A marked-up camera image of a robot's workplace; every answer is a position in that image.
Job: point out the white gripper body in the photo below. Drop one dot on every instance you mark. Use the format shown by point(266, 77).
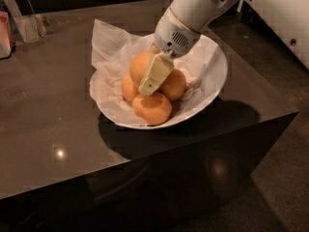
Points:
point(174, 36)

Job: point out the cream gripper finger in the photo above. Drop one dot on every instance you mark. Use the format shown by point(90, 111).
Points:
point(154, 49)
point(160, 66)

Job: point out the orange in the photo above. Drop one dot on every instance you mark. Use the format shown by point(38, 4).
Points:
point(154, 109)
point(129, 91)
point(174, 85)
point(138, 66)

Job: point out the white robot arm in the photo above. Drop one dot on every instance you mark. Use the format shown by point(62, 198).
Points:
point(288, 19)

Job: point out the white oval bowl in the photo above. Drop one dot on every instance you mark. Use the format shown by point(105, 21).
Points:
point(215, 69)

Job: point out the white crumpled paper liner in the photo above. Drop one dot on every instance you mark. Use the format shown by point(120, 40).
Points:
point(109, 49)

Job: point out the clear acrylic stand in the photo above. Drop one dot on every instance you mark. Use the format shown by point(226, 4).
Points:
point(30, 28)

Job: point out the pink white carton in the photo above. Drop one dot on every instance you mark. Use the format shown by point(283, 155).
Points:
point(5, 36)

